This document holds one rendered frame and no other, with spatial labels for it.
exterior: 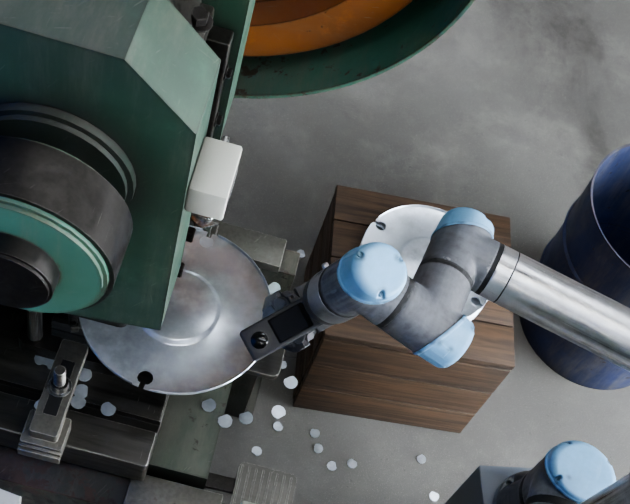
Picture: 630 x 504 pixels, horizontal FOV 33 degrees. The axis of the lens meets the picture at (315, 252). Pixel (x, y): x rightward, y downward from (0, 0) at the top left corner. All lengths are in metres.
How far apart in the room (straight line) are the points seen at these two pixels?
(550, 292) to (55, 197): 0.72
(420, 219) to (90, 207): 1.42
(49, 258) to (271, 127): 1.93
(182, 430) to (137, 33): 0.86
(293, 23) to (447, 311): 0.49
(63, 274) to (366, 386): 1.41
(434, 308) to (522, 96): 1.91
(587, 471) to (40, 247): 1.09
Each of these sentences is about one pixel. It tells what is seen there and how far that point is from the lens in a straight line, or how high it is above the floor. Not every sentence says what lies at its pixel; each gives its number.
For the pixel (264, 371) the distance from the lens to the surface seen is 1.57.
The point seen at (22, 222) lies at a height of 1.40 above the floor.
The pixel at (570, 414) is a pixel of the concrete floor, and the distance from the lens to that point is 2.65.
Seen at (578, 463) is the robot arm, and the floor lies 0.68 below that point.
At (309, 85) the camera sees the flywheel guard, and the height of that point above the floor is 1.00.
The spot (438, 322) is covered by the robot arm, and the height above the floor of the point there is 1.08.
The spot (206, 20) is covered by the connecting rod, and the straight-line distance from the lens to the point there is 1.12.
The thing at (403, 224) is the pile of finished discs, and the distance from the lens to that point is 2.27.
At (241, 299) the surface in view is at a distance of 1.62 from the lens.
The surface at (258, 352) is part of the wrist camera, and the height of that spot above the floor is 0.92.
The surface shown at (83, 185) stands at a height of 1.41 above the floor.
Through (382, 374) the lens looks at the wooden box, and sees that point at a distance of 2.26.
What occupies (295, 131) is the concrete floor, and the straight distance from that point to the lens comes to 2.86.
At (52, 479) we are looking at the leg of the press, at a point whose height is 0.62.
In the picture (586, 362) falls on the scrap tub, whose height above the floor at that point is 0.11.
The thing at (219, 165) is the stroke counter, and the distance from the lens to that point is 1.06.
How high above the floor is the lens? 2.17
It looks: 55 degrees down
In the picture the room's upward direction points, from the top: 21 degrees clockwise
